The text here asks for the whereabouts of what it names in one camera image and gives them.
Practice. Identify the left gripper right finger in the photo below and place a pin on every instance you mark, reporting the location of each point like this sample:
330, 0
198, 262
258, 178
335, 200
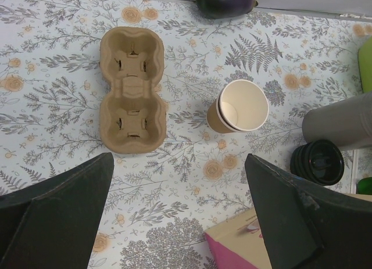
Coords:
305, 225

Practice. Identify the stack of paper cups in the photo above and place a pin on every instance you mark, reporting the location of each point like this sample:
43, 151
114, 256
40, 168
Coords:
240, 107

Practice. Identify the grey holder cup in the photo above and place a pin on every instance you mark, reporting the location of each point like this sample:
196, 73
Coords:
346, 123

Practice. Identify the stack of black lids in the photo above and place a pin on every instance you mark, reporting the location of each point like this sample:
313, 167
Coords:
319, 161

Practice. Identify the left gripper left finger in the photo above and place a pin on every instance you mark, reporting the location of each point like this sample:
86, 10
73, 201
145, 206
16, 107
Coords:
53, 224

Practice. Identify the bok choy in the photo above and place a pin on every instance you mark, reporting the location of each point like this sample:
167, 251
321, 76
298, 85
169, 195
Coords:
364, 186

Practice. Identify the purple eggplant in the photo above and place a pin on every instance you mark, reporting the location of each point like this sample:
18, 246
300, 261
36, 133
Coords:
221, 9

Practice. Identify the green plastic basket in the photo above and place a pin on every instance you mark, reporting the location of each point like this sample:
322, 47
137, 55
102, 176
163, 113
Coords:
365, 65

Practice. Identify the stack of cardboard carriers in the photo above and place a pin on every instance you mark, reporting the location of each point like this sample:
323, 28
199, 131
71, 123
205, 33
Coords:
132, 116

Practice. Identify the paper bag with pink handles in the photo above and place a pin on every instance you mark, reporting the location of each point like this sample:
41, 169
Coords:
238, 242

